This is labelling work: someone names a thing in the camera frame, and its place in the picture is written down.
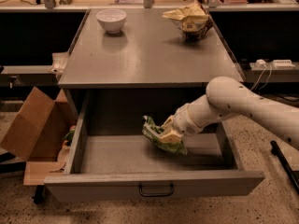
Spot brown cardboard box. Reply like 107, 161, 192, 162
1, 87, 76, 186

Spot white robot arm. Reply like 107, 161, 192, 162
158, 77, 299, 150

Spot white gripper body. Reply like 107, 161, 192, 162
172, 104, 203, 136

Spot black rod on floor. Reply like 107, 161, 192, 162
270, 141, 299, 195

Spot items inside cardboard box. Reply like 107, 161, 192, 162
57, 125, 76, 172

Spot white ceramic bowl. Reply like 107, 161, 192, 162
96, 9, 126, 34

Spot green jalapeno chip bag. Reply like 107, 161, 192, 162
142, 115, 188, 155

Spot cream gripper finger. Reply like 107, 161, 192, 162
162, 115, 174, 130
159, 129, 182, 144

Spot open grey top drawer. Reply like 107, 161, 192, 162
45, 91, 264, 202

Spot grey cabinet with top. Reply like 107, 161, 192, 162
59, 8, 242, 135

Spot white power adapter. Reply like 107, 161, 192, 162
255, 59, 266, 68

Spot yellow crumpled chip bag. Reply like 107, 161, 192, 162
163, 1, 213, 41

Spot black drawer handle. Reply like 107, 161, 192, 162
138, 184, 174, 198

